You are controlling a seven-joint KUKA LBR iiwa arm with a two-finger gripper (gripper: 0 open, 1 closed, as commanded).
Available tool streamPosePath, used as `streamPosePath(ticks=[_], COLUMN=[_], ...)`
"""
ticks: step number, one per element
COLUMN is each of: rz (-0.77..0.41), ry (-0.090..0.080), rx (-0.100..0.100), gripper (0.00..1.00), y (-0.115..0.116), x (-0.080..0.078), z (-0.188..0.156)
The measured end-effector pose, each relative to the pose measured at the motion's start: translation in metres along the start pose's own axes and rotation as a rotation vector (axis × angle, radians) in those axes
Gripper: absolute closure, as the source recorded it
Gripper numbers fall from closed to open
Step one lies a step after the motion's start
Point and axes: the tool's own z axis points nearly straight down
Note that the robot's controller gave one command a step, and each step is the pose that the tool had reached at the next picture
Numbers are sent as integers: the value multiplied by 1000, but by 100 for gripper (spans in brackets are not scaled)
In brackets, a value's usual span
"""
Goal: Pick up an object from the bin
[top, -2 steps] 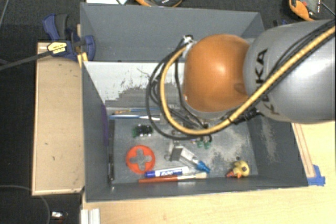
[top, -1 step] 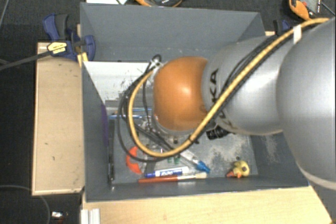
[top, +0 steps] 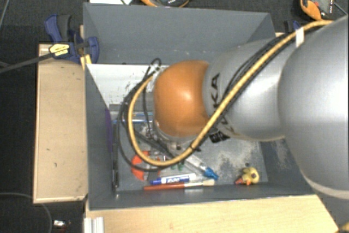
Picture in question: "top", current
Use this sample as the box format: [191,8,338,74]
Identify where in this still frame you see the orange curved plastic object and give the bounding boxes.
[130,151,162,181]

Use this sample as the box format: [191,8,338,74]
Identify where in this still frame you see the black cylinder on white bracket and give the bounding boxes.
[208,129,231,145]

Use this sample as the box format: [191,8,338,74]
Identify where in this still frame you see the yellow rubber duck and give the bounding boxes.
[234,166,260,187]

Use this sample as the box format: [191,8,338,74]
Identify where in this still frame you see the clear pen with blue cap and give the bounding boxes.
[185,157,220,181]

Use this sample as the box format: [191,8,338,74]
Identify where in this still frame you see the pale wood board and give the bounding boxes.
[33,43,89,204]

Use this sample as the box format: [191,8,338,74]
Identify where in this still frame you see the grey metal bin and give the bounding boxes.
[82,2,315,211]

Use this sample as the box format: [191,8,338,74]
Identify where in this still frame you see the black long narrow object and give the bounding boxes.
[111,123,120,191]

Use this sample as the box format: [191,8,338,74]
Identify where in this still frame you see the red-brown paintbrush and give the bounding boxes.
[143,178,216,192]

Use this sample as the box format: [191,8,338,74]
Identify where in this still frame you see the purple flat object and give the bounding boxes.
[105,108,114,154]

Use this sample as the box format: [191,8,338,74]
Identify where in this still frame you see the blue and white marker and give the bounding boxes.
[149,172,197,186]

